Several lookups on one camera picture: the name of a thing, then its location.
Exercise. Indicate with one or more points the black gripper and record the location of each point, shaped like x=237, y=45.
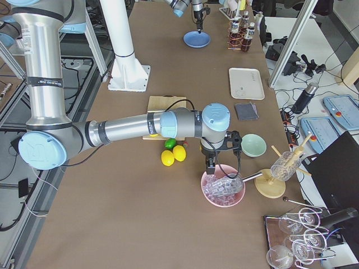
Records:
x=208, y=153
x=198, y=13

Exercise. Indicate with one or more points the blue plate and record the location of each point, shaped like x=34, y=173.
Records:
x=196, y=39

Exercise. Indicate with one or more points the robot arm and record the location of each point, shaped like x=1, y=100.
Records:
x=197, y=6
x=53, y=135

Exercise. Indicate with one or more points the metal ice scoop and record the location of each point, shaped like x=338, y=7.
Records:
x=234, y=185

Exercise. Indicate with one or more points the yellow lemon upper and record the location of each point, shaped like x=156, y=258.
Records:
x=179, y=153

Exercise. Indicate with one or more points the yellow lemon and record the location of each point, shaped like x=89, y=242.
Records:
x=179, y=153
x=167, y=158

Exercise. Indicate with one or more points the dark tea bottle middle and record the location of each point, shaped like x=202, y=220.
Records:
x=234, y=35

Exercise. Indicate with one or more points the dark tea bottle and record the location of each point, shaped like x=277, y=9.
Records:
x=247, y=38
x=245, y=21
x=234, y=35

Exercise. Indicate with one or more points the pink cup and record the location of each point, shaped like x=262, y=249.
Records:
x=232, y=4

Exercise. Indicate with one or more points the yellow lemon lower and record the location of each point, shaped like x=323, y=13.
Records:
x=167, y=158

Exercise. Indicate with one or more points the pink ice bowl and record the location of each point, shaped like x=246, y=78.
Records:
x=210, y=184

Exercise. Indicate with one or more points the green lime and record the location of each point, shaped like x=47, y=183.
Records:
x=170, y=143

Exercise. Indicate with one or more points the green bowl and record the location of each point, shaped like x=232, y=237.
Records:
x=253, y=145

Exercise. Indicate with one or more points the dark tea bottle far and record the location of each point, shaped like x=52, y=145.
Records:
x=245, y=21

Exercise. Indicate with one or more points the dark tea bottle near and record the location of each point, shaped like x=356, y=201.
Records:
x=247, y=38

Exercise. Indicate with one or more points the wooden cup tree stand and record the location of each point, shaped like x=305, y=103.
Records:
x=270, y=186

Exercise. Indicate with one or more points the grey cloth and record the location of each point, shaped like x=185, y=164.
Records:
x=246, y=111

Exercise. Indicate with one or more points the cream rabbit tray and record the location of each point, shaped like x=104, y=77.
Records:
x=245, y=83

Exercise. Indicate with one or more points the glass mug on stand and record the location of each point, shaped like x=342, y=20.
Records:
x=285, y=166

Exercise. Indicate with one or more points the wooden cutting board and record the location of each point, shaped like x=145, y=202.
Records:
x=160, y=104

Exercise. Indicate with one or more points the black thermos bottle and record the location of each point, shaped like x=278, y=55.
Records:
x=305, y=97

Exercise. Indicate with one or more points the blue teach pendant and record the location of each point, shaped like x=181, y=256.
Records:
x=323, y=132
x=344, y=109

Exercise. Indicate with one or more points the wine glass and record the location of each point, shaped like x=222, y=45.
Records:
x=280, y=257

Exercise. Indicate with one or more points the black laptop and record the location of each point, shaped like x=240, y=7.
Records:
x=335, y=172

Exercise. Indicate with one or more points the white wire cup rack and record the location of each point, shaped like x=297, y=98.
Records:
x=231, y=15

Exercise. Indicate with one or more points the copper wire bottle rack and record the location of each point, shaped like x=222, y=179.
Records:
x=241, y=33

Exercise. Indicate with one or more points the white camera stand base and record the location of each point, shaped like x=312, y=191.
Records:
x=128, y=74

